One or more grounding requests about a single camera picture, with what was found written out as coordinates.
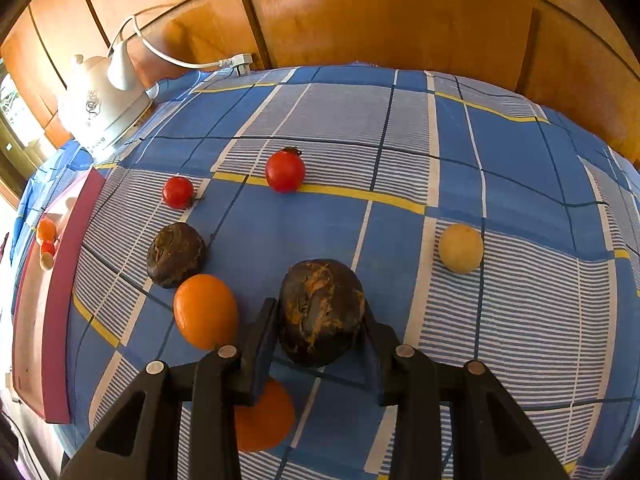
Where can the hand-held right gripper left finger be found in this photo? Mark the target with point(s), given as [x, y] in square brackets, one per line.
[260, 360]

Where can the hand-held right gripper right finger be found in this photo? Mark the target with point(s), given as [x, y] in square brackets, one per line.
[372, 375]

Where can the orange kumquat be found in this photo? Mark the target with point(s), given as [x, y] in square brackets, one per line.
[270, 420]
[206, 311]
[47, 229]

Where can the large brown water chestnut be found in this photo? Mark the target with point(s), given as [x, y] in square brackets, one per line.
[320, 310]

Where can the tan longan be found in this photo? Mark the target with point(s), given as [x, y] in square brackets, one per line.
[46, 261]
[461, 248]

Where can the small red cherry tomato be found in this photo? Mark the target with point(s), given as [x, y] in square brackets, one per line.
[177, 192]
[48, 247]

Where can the large red cherry tomato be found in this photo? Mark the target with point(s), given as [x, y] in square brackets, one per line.
[285, 172]

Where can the pink cardboard box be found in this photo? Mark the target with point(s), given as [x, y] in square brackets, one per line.
[60, 310]

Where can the small brown water chestnut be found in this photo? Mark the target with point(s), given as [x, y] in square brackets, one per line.
[176, 255]

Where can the blue plaid tablecloth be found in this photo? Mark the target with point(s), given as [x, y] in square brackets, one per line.
[500, 160]

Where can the white ceramic electric kettle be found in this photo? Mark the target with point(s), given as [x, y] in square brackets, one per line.
[95, 105]

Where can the wooden doorway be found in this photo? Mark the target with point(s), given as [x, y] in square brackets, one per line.
[15, 170]

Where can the wooden wardrobe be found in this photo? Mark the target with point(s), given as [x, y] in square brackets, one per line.
[400, 20]

